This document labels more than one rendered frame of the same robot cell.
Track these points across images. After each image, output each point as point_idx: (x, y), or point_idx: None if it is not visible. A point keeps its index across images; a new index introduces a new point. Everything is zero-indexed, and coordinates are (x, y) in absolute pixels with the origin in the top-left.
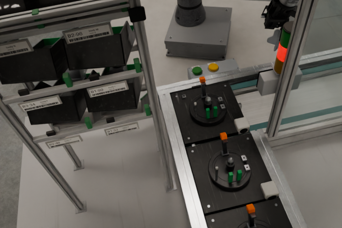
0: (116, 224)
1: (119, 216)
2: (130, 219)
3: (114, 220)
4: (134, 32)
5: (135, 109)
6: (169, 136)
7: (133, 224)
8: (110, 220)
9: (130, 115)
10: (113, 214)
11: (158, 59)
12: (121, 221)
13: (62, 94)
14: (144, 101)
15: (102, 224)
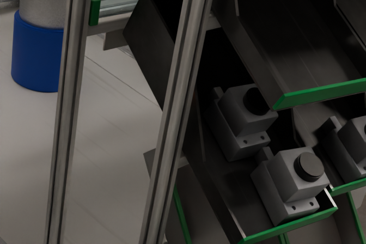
0: (116, 225)
1: (121, 237)
2: (98, 238)
3: (125, 230)
4: (245, 36)
5: (182, 198)
6: None
7: (86, 232)
8: (132, 227)
9: (123, 17)
10: (134, 236)
11: None
12: (111, 231)
13: (330, 107)
14: (170, 208)
15: (142, 220)
